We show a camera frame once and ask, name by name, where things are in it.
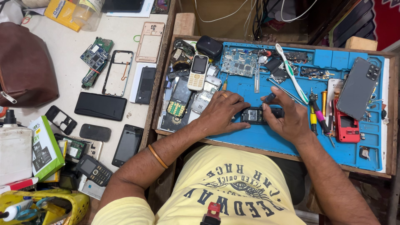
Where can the steel tweezers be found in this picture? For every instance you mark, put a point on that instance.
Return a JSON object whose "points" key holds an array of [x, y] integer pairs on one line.
{"points": [[287, 92]]}

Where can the red phone housing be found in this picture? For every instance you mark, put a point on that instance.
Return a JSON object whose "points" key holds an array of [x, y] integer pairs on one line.
{"points": [[346, 125]]}

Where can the person's right hand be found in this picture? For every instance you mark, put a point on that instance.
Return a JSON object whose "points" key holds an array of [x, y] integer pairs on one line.
{"points": [[290, 120]]}

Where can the wooden work tray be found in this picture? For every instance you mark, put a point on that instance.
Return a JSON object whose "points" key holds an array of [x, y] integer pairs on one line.
{"points": [[392, 118]]}

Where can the white phone with black battery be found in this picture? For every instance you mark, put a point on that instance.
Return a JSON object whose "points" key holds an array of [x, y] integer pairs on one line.
{"points": [[145, 84]]}

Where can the white card packet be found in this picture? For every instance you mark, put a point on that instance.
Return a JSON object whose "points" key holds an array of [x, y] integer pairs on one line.
{"points": [[334, 86]]}

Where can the clear plastic bottle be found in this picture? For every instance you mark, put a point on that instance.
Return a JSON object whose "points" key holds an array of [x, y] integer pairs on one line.
{"points": [[86, 14]]}

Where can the light wooden block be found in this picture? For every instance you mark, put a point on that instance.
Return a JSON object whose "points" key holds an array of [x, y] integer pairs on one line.
{"points": [[184, 24], [361, 43]]}

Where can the heap of small phone parts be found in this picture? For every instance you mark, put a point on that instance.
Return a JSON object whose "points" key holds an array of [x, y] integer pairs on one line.
{"points": [[182, 56]]}

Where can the brown leather bag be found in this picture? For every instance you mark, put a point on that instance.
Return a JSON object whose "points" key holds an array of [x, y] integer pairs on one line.
{"points": [[25, 65]]}

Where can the yellow printed t-shirt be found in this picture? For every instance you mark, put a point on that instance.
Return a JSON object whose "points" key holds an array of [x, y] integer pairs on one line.
{"points": [[218, 175]]}

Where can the black tablet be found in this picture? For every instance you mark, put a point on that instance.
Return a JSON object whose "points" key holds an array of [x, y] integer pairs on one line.
{"points": [[123, 4]]}

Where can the black box with gold print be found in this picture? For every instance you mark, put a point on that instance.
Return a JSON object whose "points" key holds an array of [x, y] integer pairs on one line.
{"points": [[176, 123]]}

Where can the blue and green circuit boards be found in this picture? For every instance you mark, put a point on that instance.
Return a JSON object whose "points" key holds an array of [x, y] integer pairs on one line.
{"points": [[95, 57]]}

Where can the orange wrist bangle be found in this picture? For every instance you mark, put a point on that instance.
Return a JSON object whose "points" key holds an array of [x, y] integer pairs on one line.
{"points": [[157, 157]]}

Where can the small black phone frame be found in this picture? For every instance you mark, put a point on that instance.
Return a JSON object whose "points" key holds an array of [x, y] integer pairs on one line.
{"points": [[51, 112]]}

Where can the silver phone housing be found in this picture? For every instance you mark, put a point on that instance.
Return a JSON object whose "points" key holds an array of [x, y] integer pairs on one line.
{"points": [[203, 98]]}

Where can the yellow carton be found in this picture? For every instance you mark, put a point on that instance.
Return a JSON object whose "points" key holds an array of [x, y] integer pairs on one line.
{"points": [[61, 12]]}

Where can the red and black poster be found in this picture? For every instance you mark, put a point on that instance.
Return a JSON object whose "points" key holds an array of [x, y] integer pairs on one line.
{"points": [[384, 22]]}

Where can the red and black clip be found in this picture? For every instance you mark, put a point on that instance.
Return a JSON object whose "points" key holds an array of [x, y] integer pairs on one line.
{"points": [[212, 214]]}

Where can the blue silicone repair mat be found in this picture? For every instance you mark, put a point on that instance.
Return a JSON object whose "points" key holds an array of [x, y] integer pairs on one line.
{"points": [[275, 140]]}

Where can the white keypad phone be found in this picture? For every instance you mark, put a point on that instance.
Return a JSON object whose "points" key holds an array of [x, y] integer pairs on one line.
{"points": [[197, 72]]}

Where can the gold phone with green board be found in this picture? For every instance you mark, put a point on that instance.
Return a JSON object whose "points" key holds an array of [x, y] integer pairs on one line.
{"points": [[75, 147]]}

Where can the red and white packet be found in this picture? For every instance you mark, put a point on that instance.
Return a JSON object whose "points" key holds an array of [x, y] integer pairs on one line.
{"points": [[18, 184]]}

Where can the white and green toothbrush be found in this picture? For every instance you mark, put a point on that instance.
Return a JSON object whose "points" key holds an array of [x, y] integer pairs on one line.
{"points": [[292, 76]]}

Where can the black earbuds case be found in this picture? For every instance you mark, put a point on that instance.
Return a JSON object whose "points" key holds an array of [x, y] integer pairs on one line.
{"points": [[209, 46]]}

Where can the green and white battery box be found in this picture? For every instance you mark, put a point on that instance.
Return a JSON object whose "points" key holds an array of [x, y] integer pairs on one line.
{"points": [[47, 150]]}

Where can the yellow plastic basket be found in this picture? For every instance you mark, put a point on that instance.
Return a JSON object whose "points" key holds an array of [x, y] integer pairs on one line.
{"points": [[78, 203]]}

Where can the blue phone circuit board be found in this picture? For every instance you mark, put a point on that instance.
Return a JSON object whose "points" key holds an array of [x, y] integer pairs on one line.
{"points": [[239, 64]]}

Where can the pink phone frame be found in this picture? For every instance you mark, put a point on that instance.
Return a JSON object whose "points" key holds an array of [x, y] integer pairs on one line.
{"points": [[140, 57]]}

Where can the small black touchscreen phone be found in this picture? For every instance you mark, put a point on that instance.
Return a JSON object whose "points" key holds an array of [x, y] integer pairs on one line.
{"points": [[127, 145]]}

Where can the large black smartphone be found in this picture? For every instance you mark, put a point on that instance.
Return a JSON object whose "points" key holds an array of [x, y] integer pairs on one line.
{"points": [[100, 106]]}

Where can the person's left hand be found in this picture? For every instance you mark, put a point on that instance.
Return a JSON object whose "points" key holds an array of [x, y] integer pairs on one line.
{"points": [[218, 114]]}

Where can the white bottle with black cap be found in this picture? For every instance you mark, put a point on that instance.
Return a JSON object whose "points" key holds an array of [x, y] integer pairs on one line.
{"points": [[14, 153]]}

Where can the white glue tube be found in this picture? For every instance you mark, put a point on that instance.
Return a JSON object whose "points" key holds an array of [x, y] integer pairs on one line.
{"points": [[17, 210]]}

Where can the grey smartphone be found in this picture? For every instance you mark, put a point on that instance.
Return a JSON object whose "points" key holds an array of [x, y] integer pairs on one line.
{"points": [[357, 89]]}

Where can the dark grey back cover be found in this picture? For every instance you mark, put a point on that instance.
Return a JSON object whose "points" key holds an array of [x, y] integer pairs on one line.
{"points": [[95, 132]]}

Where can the black phone with yellow keypad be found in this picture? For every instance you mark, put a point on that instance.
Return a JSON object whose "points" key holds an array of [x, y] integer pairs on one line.
{"points": [[179, 98]]}

